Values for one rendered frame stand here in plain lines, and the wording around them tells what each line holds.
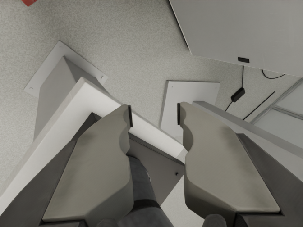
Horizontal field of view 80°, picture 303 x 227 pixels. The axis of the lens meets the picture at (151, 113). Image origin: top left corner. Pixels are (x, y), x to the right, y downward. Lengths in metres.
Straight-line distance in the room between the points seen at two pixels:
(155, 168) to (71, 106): 0.21
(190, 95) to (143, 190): 1.15
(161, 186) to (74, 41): 0.83
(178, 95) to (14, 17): 0.99
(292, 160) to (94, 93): 0.93
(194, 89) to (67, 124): 1.18
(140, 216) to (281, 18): 0.71
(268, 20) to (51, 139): 0.74
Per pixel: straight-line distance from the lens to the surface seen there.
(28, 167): 0.36
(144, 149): 0.35
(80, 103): 0.31
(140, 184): 0.30
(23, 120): 1.16
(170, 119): 1.38
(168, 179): 0.44
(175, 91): 1.30
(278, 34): 0.81
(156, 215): 0.27
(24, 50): 1.06
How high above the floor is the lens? 1.05
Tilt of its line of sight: 53 degrees down
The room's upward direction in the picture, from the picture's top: 130 degrees clockwise
